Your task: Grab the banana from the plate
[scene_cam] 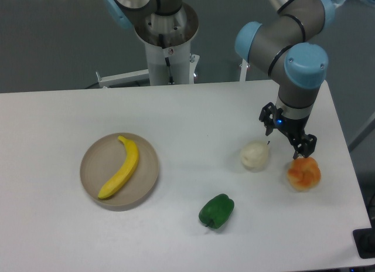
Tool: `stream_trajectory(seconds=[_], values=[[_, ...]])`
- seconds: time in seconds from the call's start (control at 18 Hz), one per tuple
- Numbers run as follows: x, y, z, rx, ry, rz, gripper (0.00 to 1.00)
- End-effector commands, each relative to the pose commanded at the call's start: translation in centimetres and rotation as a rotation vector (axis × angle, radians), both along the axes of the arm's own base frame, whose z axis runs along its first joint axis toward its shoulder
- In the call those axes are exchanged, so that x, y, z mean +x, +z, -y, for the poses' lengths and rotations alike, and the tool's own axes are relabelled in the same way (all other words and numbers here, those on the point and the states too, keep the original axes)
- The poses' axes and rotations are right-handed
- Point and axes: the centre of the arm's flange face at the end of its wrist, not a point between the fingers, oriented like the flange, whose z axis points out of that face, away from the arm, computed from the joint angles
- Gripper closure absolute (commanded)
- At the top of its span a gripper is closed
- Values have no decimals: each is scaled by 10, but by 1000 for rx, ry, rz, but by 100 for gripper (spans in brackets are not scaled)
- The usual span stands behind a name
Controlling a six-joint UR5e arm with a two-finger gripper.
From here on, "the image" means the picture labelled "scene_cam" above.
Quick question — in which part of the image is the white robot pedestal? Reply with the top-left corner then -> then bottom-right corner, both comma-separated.
135,3 -> 199,86

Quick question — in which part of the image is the white metal bracket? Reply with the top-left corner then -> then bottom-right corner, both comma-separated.
96,69 -> 149,88

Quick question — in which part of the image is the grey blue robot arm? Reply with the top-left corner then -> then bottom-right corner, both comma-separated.
103,0 -> 335,157

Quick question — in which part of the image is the green bell pepper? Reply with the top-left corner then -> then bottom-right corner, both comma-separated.
198,193 -> 235,229

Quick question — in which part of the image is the beige round plate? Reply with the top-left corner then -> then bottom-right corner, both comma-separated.
80,133 -> 159,211

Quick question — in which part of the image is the white pear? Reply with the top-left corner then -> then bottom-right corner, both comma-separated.
240,140 -> 270,171

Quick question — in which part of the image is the black device at table edge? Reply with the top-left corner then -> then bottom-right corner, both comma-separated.
353,228 -> 374,259

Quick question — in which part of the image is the yellow banana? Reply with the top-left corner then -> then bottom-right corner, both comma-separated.
97,135 -> 139,199

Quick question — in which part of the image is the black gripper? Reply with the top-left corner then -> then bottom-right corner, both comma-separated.
259,102 -> 317,159

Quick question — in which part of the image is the orange bread roll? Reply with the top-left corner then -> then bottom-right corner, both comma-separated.
287,157 -> 321,191

